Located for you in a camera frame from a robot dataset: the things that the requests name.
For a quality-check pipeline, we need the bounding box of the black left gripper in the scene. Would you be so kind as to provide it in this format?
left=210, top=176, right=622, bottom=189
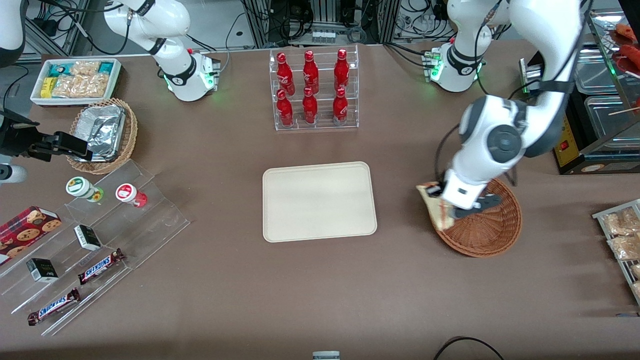
left=426, top=183, right=503, bottom=220

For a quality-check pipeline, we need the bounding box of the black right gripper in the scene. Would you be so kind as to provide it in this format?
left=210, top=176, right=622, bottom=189
left=0, top=111, right=94, bottom=162

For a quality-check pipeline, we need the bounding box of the triangle sandwich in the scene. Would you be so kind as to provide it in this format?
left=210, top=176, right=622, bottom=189
left=416, top=183, right=453, bottom=232

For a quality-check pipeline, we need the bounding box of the brown wicker basket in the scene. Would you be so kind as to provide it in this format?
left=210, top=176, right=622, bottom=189
left=431, top=177, right=523, bottom=258

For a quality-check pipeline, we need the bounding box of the light wicker basket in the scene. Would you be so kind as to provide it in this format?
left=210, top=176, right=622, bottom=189
left=66, top=97, right=139, bottom=176

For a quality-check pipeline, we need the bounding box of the cream plastic tray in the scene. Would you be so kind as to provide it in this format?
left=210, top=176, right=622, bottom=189
left=262, top=161, right=378, bottom=244

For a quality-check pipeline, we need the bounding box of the white plastic snack bin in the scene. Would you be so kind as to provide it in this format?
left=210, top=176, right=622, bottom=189
left=30, top=57, right=123, bottom=108

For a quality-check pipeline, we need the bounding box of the clear bag of biscuits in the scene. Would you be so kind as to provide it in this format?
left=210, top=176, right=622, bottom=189
left=52, top=74, right=111, bottom=99
left=70, top=60, right=103, bottom=78

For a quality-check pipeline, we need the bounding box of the aluminium foil container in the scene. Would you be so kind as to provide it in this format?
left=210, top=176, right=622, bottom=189
left=75, top=104, right=127, bottom=163

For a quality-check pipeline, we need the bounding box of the green lidded cup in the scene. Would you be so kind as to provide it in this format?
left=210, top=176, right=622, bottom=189
left=65, top=176, right=105, bottom=203

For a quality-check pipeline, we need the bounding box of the red cookie box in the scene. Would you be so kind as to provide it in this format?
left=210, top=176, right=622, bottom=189
left=0, top=205, right=63, bottom=266

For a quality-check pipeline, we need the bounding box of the red lidded cup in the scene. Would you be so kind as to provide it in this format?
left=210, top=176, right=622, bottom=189
left=115, top=183, right=149, bottom=209

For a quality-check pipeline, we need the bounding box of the small black carton box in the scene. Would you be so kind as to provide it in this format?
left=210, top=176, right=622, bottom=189
left=73, top=224, right=103, bottom=252
left=26, top=257, right=60, bottom=284

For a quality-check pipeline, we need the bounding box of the black food warmer cabinet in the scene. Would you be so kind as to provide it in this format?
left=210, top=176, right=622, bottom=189
left=550, top=7, right=640, bottom=176

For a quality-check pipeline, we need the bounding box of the clear acrylic step display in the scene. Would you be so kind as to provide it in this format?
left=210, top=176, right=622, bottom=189
left=0, top=159, right=192, bottom=337

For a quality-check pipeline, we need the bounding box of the Snickers chocolate bar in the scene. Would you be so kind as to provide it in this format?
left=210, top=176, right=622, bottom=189
left=27, top=287, right=82, bottom=327
left=77, top=248, right=126, bottom=286

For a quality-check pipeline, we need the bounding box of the red cola bottle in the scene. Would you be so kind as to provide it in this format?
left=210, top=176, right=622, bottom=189
left=302, top=87, right=319, bottom=125
left=332, top=87, right=349, bottom=126
left=334, top=48, right=351, bottom=92
left=276, top=52, right=296, bottom=96
left=276, top=90, right=295, bottom=127
left=302, top=50, right=320, bottom=94

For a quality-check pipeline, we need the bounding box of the clear acrylic bottle rack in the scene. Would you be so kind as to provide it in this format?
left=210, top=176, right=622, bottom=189
left=269, top=44, right=360, bottom=132

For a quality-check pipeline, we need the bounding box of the steel warmer pan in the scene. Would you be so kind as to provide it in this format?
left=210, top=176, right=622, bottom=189
left=574, top=47, right=628, bottom=96
left=584, top=95, right=640, bottom=140

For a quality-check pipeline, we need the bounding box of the white power strip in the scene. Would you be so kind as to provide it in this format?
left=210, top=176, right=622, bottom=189
left=311, top=30, right=347, bottom=45

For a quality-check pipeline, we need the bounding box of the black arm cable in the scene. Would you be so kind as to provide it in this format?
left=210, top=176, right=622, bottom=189
left=434, top=122, right=463, bottom=188

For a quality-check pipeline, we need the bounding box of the grey wire snack rack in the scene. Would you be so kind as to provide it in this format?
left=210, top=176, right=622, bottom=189
left=592, top=198, right=640, bottom=307

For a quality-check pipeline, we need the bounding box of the black floor cable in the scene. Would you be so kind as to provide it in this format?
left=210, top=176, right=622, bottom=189
left=432, top=336, right=506, bottom=360

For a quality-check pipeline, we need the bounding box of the aluminium extrusion frame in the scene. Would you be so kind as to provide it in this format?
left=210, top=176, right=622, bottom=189
left=242, top=0, right=401, bottom=48

